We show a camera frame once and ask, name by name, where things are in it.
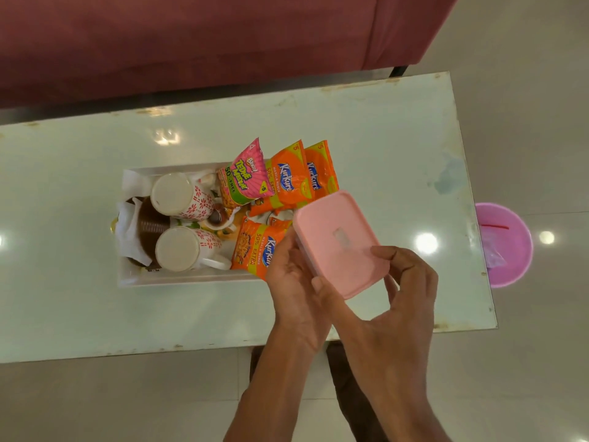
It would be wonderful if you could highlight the person's left hand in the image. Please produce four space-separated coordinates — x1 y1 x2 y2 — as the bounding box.
266 227 333 356

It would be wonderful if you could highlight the pink snack packet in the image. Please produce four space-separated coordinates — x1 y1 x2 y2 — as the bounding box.
216 137 276 210

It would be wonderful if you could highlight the stack of brown plastic cups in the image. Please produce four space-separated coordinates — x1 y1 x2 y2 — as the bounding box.
126 196 172 270

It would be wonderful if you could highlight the person's left forearm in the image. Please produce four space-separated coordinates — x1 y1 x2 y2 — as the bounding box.
224 338 328 442

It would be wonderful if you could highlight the pink plastic bucket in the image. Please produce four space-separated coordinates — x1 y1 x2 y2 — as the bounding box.
474 202 534 289

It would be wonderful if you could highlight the white mug red floral print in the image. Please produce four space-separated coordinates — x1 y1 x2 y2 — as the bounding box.
155 225 233 273
150 173 217 222

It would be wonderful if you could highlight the person's right forearm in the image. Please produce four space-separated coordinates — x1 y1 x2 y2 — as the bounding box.
356 386 452 442

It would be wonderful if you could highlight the white paper napkin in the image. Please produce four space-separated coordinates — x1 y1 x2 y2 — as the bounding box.
114 199 153 267

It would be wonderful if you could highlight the pink lidded plastic container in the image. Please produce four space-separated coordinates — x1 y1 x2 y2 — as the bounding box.
293 190 391 301

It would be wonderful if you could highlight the clear plastic bag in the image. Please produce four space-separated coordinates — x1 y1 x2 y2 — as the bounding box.
480 224 508 270

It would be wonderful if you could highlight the person's right hand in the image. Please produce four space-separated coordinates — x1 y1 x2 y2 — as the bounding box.
312 246 439 401

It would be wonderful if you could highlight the maroon sofa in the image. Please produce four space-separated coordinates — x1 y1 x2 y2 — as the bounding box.
0 0 461 109

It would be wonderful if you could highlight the small white brown ceramic cup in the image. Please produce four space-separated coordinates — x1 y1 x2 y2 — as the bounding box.
202 204 241 236

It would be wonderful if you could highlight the white rectangular tray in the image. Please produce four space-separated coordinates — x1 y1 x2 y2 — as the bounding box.
110 162 295 289

